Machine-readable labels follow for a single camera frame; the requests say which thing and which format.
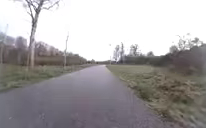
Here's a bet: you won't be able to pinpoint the distant trees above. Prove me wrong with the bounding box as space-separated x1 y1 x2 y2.
111 41 155 65

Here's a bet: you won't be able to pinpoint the grey asphalt path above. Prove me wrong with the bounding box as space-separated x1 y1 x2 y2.
0 64 174 128

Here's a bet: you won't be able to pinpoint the thin bare tree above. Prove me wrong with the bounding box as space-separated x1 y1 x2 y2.
62 31 71 69

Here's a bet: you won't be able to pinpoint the brown wood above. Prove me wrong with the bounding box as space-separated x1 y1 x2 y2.
0 31 89 67

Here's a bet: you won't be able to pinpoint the overgrown grass bank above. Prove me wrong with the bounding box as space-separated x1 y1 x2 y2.
105 63 206 128

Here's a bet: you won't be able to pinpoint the pale-trunk bare tree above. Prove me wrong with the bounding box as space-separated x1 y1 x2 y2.
13 0 62 70

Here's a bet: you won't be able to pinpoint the grass verge with trees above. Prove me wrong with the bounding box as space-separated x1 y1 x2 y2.
0 63 100 95

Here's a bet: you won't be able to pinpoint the dark bushes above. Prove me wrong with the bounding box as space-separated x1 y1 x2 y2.
124 33 206 76

